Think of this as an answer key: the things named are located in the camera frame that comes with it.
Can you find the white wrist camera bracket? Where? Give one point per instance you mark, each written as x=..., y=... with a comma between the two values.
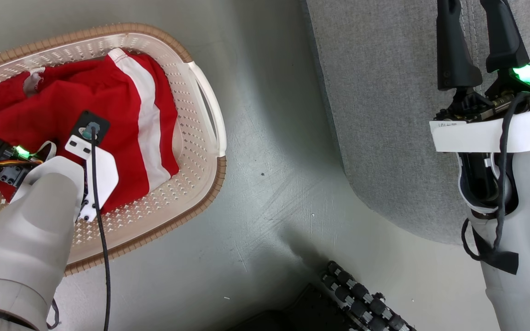
x=476, y=135
x=104, y=174

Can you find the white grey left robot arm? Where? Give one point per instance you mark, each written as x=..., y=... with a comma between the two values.
x=21, y=239

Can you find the black roller wheel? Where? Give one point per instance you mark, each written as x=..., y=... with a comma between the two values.
x=361, y=294

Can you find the cream plastic laundry basket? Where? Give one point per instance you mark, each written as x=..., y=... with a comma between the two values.
x=191, y=151

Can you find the red white striped garment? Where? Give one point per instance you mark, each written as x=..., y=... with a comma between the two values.
x=85, y=92

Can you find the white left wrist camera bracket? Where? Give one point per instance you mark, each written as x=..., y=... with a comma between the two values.
x=104, y=174

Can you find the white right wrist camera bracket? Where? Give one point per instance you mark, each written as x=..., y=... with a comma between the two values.
x=476, y=135

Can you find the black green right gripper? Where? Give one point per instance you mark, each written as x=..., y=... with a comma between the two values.
x=476, y=105

